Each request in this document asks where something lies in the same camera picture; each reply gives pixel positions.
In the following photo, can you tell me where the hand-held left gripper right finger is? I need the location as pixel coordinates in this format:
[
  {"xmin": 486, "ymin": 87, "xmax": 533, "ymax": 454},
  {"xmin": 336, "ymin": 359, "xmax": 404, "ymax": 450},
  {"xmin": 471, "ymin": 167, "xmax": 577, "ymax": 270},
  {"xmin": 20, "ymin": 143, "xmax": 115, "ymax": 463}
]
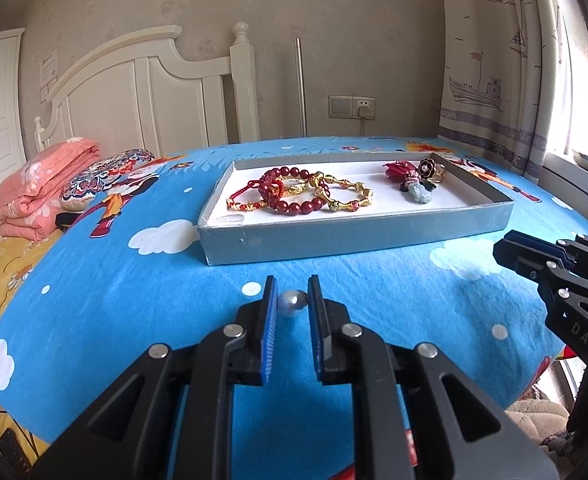
[{"xmin": 308, "ymin": 275, "xmax": 559, "ymax": 480}]

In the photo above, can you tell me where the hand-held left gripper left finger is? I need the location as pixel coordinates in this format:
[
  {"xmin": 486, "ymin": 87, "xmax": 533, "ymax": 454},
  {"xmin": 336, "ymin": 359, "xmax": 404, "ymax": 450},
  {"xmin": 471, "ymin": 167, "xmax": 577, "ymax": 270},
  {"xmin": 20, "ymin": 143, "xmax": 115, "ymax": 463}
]
[{"xmin": 31, "ymin": 275, "xmax": 279, "ymax": 480}]

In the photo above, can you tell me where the pearl pendant with silver cap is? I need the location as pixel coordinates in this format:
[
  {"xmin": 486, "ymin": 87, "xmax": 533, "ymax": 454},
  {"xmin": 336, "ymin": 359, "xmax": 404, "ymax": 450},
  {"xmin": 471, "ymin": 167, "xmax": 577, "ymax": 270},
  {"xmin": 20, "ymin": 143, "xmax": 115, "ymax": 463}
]
[{"xmin": 279, "ymin": 290, "xmax": 309, "ymax": 318}]

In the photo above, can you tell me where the grey cardboard tray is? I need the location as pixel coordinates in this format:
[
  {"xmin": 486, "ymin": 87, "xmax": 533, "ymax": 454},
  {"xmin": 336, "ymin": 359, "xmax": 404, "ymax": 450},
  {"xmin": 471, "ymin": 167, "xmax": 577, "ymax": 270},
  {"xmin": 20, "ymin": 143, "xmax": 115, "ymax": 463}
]
[{"xmin": 197, "ymin": 151, "xmax": 516, "ymax": 266}]

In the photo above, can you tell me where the dark red bead bracelet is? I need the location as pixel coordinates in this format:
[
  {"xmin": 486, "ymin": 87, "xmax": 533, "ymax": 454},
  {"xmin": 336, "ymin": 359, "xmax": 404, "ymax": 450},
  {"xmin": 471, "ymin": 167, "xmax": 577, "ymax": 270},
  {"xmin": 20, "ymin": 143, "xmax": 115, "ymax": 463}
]
[{"xmin": 259, "ymin": 165, "xmax": 327, "ymax": 216}]

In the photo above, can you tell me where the gold bamboo bracelet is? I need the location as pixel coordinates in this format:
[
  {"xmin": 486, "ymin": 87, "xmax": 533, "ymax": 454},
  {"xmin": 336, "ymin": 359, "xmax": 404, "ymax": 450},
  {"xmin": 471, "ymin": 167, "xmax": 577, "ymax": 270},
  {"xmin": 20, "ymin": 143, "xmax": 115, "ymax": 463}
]
[{"xmin": 309, "ymin": 172, "xmax": 375, "ymax": 214}]

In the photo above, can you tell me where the red string bracelet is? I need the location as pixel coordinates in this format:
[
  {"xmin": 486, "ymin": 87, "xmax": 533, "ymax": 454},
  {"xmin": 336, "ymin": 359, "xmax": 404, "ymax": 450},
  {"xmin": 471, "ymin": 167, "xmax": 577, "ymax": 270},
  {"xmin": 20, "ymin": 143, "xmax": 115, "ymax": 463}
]
[{"xmin": 226, "ymin": 170, "xmax": 289, "ymax": 213}]

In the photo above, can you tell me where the red translucent flower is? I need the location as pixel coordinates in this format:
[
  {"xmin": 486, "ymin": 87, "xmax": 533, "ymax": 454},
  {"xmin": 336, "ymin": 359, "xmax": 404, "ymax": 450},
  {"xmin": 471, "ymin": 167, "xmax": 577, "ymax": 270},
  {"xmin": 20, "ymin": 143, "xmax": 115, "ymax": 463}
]
[{"xmin": 386, "ymin": 160, "xmax": 421, "ymax": 184}]

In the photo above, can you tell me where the blue cartoon print bedsheet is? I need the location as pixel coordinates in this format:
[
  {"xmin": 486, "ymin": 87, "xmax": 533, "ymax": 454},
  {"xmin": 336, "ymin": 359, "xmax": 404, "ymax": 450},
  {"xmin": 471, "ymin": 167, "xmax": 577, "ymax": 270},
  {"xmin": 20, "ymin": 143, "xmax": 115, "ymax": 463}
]
[{"xmin": 0, "ymin": 135, "xmax": 588, "ymax": 480}]

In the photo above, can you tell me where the gold bangle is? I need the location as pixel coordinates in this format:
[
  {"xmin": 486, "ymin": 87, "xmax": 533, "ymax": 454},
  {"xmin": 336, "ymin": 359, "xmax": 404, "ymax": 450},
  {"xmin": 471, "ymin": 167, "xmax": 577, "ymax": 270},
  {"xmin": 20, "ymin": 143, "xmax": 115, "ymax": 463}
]
[{"xmin": 279, "ymin": 175, "xmax": 321, "ymax": 199}]

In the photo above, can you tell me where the beige plush slipper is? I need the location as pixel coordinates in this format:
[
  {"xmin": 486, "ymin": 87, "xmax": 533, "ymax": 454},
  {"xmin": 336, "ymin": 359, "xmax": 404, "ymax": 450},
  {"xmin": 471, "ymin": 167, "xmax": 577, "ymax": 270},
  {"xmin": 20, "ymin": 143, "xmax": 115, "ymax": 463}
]
[{"xmin": 504, "ymin": 399, "xmax": 577, "ymax": 458}]

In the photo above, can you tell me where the ship print curtain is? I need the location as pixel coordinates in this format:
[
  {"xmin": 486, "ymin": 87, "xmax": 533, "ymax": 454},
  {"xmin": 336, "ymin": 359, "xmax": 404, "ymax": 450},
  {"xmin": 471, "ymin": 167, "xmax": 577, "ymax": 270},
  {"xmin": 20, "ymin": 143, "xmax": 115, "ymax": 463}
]
[{"xmin": 439, "ymin": 0, "xmax": 577, "ymax": 182}]

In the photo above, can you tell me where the white charger plug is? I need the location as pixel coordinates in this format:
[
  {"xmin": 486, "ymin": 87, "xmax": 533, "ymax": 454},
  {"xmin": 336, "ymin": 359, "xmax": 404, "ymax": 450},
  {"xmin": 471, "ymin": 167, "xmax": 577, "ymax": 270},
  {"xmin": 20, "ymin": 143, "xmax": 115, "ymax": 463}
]
[{"xmin": 357, "ymin": 100, "xmax": 375, "ymax": 136}]

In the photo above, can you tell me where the patterned pillow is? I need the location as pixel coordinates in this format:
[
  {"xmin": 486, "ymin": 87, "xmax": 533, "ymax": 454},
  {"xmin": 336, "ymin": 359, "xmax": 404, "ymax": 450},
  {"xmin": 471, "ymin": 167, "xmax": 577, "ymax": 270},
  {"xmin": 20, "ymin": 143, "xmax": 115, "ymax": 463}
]
[{"xmin": 61, "ymin": 149, "xmax": 155, "ymax": 212}]

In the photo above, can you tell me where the metal pole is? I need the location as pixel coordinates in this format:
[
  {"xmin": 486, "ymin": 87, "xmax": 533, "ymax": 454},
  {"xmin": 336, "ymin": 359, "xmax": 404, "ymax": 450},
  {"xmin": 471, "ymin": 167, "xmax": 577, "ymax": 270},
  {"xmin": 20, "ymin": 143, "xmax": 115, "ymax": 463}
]
[{"xmin": 294, "ymin": 37, "xmax": 309, "ymax": 137}]

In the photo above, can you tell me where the white wooden headboard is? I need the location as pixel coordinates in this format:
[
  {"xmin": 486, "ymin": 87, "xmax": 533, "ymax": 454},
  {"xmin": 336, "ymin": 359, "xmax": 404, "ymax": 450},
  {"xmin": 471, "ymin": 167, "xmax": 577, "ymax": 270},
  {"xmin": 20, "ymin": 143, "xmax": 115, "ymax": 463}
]
[{"xmin": 34, "ymin": 22, "xmax": 262, "ymax": 161}]

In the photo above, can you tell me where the pink folded quilt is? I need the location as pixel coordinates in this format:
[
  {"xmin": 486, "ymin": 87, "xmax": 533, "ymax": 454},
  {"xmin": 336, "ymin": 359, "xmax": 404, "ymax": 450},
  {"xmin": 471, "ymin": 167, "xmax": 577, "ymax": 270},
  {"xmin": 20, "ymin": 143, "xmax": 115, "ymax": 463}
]
[{"xmin": 0, "ymin": 137, "xmax": 102, "ymax": 241}]

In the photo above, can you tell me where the yellow bedsheet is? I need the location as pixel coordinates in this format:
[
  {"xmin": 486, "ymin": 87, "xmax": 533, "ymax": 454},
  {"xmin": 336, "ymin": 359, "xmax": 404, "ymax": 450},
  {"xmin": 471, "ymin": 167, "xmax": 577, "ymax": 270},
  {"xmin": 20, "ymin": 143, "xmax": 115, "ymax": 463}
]
[{"xmin": 0, "ymin": 232, "xmax": 64, "ymax": 463}]

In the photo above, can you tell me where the black remote control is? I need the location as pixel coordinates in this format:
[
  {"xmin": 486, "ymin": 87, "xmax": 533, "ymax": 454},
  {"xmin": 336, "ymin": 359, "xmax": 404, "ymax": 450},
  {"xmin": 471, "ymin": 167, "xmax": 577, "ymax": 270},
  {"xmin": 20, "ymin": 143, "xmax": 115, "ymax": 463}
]
[{"xmin": 0, "ymin": 427, "xmax": 33, "ymax": 479}]

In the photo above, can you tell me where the black flower ring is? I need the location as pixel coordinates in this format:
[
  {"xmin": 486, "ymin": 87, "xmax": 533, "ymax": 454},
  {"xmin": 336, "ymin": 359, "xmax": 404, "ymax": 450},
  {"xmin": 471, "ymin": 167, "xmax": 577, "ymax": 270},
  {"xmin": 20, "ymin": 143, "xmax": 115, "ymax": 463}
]
[{"xmin": 418, "ymin": 157, "xmax": 447, "ymax": 184}]

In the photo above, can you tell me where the beige wall switch panel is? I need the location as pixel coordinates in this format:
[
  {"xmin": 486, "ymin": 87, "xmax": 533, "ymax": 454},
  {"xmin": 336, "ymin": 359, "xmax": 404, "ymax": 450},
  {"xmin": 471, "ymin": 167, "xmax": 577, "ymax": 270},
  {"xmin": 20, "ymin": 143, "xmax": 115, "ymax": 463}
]
[{"xmin": 329, "ymin": 95, "xmax": 375, "ymax": 120}]

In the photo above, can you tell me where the paper sheet on wall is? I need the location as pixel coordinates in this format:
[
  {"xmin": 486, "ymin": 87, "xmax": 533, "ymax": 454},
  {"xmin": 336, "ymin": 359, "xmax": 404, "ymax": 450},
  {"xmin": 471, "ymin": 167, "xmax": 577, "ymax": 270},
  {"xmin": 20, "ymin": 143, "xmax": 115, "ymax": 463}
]
[{"xmin": 39, "ymin": 49, "xmax": 60, "ymax": 104}]

